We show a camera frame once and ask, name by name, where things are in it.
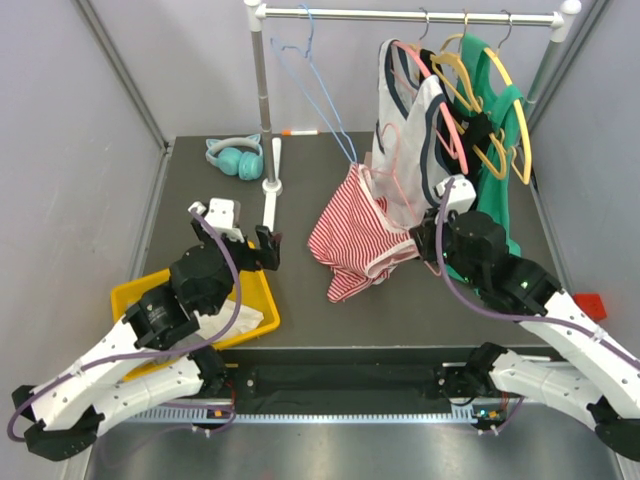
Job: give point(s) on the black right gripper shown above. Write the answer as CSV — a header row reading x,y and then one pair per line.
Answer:
x,y
425,234

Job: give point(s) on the white metal clothes rack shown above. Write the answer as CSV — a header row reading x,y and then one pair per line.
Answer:
x,y
560,23

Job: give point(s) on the green tank top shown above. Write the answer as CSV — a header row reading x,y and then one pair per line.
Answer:
x,y
492,194

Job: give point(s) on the pink plastic hanger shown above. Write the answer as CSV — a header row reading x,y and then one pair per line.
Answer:
x,y
453,146

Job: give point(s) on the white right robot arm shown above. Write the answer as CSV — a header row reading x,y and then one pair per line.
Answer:
x,y
601,391

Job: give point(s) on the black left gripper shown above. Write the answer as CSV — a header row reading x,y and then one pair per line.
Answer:
x,y
267,258

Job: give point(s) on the orange white marker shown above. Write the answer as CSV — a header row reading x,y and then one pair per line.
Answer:
x,y
299,132

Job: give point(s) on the black tank top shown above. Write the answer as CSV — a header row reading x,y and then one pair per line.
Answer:
x,y
470,150

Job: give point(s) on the yellow hanger rear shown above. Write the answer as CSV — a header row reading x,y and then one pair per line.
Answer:
x,y
525,172

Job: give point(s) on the pink wire hanger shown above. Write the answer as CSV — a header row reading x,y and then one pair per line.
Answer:
x,y
394,170

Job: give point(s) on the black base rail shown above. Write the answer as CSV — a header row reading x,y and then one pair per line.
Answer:
x,y
343,379

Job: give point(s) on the red white striped tank top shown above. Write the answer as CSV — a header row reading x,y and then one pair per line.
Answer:
x,y
356,240

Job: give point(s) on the red plastic block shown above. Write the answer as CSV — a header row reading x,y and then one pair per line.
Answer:
x,y
592,305

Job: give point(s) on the teal cat-ear headphones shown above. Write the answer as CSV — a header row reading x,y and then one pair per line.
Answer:
x,y
237,156

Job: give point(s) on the yellow hanger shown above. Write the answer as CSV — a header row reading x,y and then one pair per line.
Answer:
x,y
525,172
496,162

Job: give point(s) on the yellow hanger front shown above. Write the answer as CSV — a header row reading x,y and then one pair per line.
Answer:
x,y
496,162

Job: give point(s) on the yellow plastic bin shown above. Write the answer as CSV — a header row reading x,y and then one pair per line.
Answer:
x,y
256,293

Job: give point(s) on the cream white cloth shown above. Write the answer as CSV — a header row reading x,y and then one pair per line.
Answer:
x,y
243,329

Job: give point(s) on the white navy-trimmed tank top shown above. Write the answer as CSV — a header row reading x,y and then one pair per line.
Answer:
x,y
407,99

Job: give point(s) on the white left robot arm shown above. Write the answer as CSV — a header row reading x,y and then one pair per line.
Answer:
x,y
160,349

